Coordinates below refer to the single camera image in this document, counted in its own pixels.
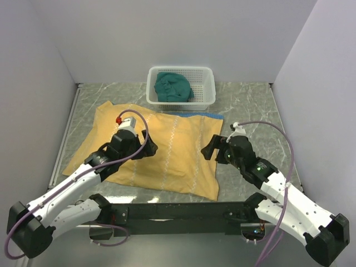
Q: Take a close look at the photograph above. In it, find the blue yellow Pikachu pillowcase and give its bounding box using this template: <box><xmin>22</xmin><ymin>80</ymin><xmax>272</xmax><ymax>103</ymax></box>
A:
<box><xmin>62</xmin><ymin>101</ymin><xmax>223</xmax><ymax>201</ymax></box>

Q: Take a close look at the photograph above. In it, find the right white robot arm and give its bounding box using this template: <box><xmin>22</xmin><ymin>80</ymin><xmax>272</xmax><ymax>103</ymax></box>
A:
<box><xmin>201</xmin><ymin>135</ymin><xmax>350</xmax><ymax>266</ymax></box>

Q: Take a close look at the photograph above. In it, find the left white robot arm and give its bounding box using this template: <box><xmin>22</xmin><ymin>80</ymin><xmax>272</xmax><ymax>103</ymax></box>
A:
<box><xmin>4</xmin><ymin>127</ymin><xmax>158</xmax><ymax>260</ymax></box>

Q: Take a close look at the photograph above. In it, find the white plastic basket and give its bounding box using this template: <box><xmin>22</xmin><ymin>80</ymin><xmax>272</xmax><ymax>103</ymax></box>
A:
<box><xmin>146</xmin><ymin>66</ymin><xmax>216</xmax><ymax>111</ymax></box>

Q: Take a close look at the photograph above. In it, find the green cloth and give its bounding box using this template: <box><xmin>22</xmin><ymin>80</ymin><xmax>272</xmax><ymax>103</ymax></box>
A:
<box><xmin>154</xmin><ymin>72</ymin><xmax>195</xmax><ymax>102</ymax></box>

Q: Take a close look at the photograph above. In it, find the black base bar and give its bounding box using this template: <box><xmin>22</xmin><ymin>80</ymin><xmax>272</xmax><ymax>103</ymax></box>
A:
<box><xmin>95</xmin><ymin>202</ymin><xmax>263</xmax><ymax>235</ymax></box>

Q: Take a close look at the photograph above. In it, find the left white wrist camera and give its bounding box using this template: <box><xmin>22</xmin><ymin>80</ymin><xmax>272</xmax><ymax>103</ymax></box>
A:
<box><xmin>116</xmin><ymin>117</ymin><xmax>137</xmax><ymax>135</ymax></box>

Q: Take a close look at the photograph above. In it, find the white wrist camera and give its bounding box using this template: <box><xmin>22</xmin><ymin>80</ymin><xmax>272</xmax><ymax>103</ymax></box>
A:
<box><xmin>116</xmin><ymin>117</ymin><xmax>137</xmax><ymax>135</ymax></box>
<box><xmin>226</xmin><ymin>122</ymin><xmax>246</xmax><ymax>142</ymax></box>

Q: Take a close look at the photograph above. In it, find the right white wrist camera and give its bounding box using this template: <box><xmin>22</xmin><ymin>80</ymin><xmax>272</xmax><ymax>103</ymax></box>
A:
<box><xmin>226</xmin><ymin>122</ymin><xmax>246</xmax><ymax>142</ymax></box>

